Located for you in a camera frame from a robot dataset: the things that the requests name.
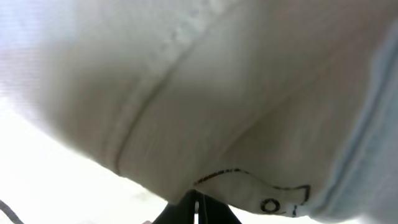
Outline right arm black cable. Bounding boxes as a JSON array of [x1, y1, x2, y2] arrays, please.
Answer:
[[0, 200, 25, 224]]

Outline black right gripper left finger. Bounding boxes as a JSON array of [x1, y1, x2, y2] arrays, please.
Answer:
[[152, 190, 197, 224]]

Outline white t-shirt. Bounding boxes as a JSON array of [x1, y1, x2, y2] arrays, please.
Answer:
[[1, 0, 397, 223]]

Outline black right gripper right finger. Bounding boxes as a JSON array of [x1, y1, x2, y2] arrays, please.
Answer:
[[198, 194, 241, 224]]

